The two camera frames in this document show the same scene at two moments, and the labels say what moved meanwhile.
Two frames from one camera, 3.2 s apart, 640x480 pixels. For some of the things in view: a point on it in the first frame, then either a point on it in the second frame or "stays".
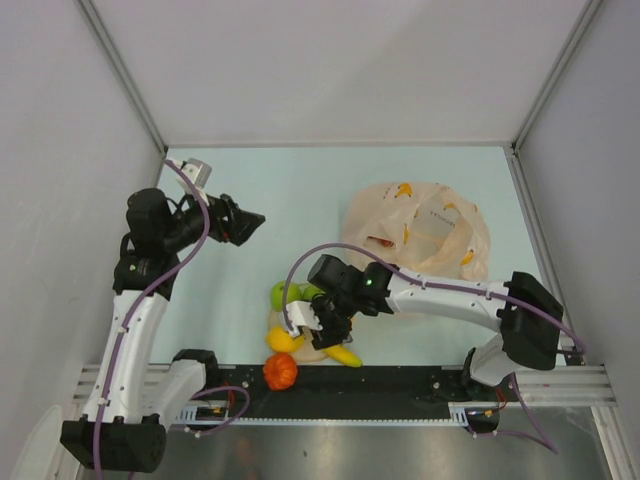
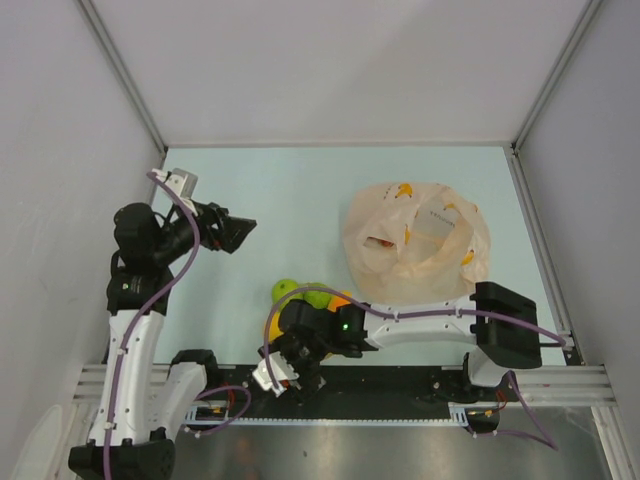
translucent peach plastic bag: [426, 226] stays
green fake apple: [309, 291] stays
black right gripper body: [335, 315] → [305, 358]
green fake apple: [294, 293] stays
